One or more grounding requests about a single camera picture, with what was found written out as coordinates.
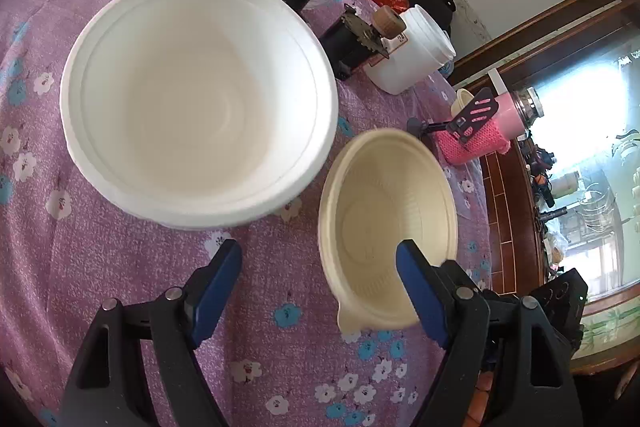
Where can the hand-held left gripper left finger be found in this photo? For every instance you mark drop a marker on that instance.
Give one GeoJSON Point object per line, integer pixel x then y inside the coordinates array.
{"type": "Point", "coordinates": [215, 297]}

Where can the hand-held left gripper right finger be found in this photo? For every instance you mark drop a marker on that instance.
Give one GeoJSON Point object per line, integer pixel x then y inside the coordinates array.
{"type": "Point", "coordinates": [420, 297]}

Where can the white foam bowl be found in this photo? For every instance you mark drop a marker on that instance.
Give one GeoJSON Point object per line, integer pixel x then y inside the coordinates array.
{"type": "Point", "coordinates": [200, 226]}
{"type": "Point", "coordinates": [165, 217]}
{"type": "Point", "coordinates": [200, 107]}

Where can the cream plastic bowl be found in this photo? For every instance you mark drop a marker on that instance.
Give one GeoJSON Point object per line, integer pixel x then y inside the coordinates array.
{"type": "Point", "coordinates": [380, 207]}

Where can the purple floral tablecloth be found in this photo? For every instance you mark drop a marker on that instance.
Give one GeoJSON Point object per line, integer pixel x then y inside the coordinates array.
{"type": "Point", "coordinates": [150, 267]}

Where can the wooden glass display cabinet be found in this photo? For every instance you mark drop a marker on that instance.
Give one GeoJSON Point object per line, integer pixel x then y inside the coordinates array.
{"type": "Point", "coordinates": [505, 207]}

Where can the black phone stand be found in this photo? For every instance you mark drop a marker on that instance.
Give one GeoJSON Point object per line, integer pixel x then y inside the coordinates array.
{"type": "Point", "coordinates": [475, 112]}

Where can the pink thermos with knit sleeve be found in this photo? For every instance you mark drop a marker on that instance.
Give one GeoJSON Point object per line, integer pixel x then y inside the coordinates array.
{"type": "Point", "coordinates": [507, 112]}

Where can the yellow plastic bowl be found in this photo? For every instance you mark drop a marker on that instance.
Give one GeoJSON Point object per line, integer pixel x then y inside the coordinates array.
{"type": "Point", "coordinates": [461, 102]}

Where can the white plastic jar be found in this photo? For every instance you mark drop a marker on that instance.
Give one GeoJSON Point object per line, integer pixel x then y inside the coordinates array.
{"type": "Point", "coordinates": [415, 52]}

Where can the black cylinder can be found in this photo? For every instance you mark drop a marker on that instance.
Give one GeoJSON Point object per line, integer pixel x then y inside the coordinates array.
{"type": "Point", "coordinates": [345, 42]}

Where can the cork spool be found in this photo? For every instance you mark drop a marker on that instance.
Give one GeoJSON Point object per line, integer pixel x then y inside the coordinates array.
{"type": "Point", "coordinates": [390, 23]}

